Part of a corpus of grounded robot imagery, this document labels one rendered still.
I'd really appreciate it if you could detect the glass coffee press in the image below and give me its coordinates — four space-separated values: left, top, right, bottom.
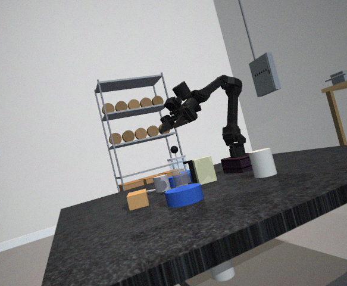
167 146 198 187

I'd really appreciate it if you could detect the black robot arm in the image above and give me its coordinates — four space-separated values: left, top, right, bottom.
164 75 247 158

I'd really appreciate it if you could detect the tan rectangular block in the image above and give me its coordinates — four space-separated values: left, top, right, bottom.
127 189 149 211

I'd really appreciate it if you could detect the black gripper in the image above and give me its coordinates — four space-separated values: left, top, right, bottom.
160 103 198 133

